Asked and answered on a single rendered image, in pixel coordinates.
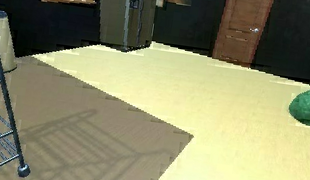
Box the grey steel fridge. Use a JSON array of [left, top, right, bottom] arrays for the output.
[[88, 0, 159, 56]]

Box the brown wooden room door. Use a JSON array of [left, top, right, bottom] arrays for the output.
[[210, 0, 277, 70]]

